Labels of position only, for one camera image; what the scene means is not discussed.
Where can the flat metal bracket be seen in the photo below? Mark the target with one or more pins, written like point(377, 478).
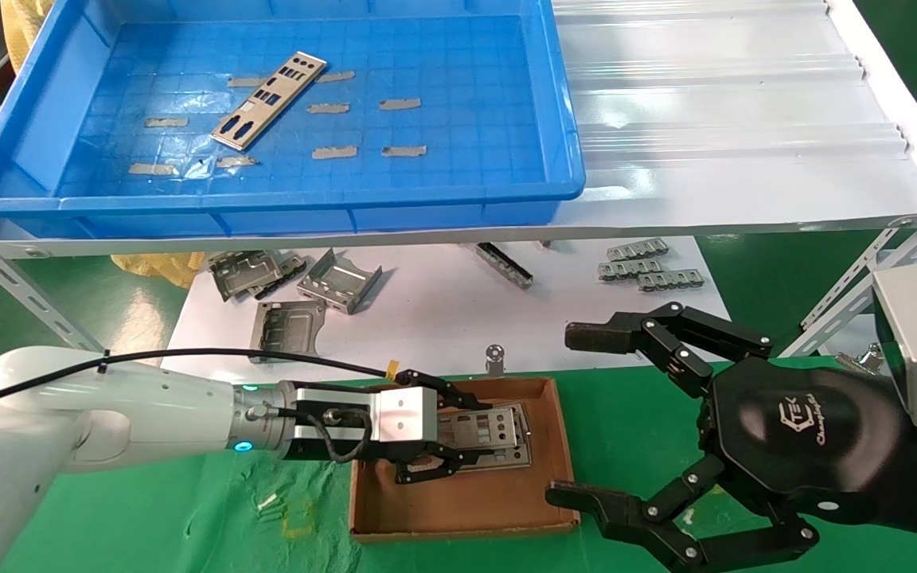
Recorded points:
point(290, 322)

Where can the small metal screw post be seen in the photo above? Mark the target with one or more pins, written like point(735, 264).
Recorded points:
point(495, 358)

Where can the perforated steel shelf brace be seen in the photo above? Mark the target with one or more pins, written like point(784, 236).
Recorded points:
point(21, 288)
point(848, 290)

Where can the small white scrap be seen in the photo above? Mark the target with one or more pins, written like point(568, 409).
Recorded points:
point(267, 502)

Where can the blue plastic tray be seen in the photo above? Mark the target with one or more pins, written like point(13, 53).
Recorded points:
point(466, 183)

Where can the brown cardboard box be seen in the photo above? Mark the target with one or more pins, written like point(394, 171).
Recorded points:
point(466, 509)

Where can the white board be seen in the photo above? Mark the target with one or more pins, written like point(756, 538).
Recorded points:
point(442, 318)

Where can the dark metal bracket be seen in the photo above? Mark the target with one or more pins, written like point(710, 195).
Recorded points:
point(295, 267)

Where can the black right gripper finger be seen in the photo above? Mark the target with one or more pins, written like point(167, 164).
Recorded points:
point(665, 334)
point(626, 517)

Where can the flanged metal bracket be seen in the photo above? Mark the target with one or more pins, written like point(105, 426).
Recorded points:
point(339, 280)

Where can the long slotted metal strip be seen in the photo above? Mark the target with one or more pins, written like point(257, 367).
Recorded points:
point(504, 264)

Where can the silver binder clip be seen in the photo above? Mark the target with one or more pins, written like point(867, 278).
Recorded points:
point(864, 360)

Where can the white metal shelf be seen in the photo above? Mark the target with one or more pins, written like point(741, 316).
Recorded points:
point(745, 135)

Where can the silver slotted shield plate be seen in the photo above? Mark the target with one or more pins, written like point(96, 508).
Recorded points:
point(267, 102)

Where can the grey slotted shield plate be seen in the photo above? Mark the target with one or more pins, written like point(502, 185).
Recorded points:
point(506, 457)
point(490, 426)

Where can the small metal connector strip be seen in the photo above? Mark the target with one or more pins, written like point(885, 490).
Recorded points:
point(630, 268)
point(669, 280)
point(637, 251)

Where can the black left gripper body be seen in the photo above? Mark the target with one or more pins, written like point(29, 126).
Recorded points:
point(311, 434)

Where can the yellow plastic bag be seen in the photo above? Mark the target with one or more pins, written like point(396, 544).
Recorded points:
point(160, 268)

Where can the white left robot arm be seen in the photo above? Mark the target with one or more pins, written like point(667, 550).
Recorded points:
point(108, 414)

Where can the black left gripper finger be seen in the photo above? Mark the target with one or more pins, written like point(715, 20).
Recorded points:
point(427, 472)
point(450, 390)

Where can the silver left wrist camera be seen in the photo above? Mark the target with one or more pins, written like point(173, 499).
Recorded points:
point(403, 422)

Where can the yellow woven sack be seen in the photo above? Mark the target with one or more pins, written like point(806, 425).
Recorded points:
point(25, 24)

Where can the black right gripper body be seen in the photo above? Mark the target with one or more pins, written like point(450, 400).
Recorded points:
point(801, 438)

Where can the large folded metal bracket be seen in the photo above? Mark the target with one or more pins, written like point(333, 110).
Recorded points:
point(243, 270)

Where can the green table cloth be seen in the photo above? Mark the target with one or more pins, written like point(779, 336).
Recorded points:
point(188, 517)

